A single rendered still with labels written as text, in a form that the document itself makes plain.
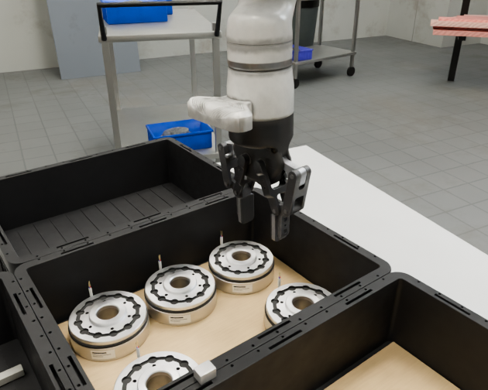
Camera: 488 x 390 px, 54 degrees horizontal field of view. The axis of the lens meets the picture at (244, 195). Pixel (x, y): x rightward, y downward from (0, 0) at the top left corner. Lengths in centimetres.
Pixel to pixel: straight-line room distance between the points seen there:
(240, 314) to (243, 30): 39
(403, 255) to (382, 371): 49
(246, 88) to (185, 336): 35
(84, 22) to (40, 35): 73
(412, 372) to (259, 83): 40
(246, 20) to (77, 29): 520
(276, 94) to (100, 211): 57
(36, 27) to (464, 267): 563
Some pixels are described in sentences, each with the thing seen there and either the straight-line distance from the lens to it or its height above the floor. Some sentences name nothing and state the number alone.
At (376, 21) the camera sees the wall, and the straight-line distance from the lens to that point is 823.
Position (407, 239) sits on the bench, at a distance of 117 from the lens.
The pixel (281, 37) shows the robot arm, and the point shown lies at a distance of 51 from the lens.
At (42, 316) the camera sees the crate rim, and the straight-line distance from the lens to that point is 60.
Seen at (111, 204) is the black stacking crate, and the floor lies 83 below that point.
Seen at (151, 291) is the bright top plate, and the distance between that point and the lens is 71.
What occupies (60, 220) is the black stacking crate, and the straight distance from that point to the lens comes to 99.
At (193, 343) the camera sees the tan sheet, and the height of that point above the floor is 83.
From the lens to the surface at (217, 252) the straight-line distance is 78.
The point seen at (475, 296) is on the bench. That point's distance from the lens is 104.
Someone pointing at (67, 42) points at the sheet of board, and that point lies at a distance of 566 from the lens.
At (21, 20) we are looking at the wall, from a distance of 619.
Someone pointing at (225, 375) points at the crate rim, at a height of 93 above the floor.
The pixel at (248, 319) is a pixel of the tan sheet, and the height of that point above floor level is 83.
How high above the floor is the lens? 130
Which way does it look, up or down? 28 degrees down
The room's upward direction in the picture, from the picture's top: straight up
